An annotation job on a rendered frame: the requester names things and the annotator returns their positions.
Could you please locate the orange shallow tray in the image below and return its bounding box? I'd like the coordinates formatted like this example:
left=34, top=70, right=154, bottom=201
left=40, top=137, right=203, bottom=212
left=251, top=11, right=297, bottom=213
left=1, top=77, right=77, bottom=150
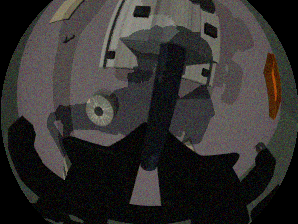
left=263, top=53, right=282, bottom=120

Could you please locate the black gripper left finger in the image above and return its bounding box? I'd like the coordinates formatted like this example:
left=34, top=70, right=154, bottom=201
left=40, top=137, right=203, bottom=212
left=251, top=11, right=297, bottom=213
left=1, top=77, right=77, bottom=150
left=63, top=123, right=146, bottom=204

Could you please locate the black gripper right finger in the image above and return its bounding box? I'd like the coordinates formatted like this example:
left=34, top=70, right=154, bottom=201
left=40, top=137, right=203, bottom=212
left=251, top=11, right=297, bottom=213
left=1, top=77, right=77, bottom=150
left=157, top=132, right=239, bottom=205

